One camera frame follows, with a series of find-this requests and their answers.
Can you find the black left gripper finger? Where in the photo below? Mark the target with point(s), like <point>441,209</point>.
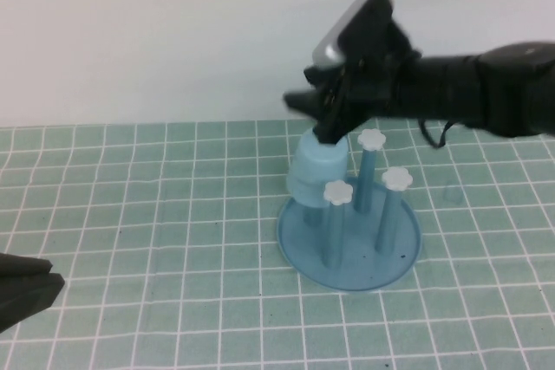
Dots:
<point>26,296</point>
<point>21,265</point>

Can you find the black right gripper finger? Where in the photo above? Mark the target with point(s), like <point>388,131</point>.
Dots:
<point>305,102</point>
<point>331,134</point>

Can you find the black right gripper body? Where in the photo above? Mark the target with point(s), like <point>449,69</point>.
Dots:
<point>368,92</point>

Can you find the light blue plastic cup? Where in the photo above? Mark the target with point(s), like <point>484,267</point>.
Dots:
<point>316,170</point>

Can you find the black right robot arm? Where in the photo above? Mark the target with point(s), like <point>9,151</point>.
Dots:
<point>485,88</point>

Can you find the blue cup stand with pegs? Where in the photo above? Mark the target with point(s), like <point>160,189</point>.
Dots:
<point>355,266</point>

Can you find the green checkered tablecloth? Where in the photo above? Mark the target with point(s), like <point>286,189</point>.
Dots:
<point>173,214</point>

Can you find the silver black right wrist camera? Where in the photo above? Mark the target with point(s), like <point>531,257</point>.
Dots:
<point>364,23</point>

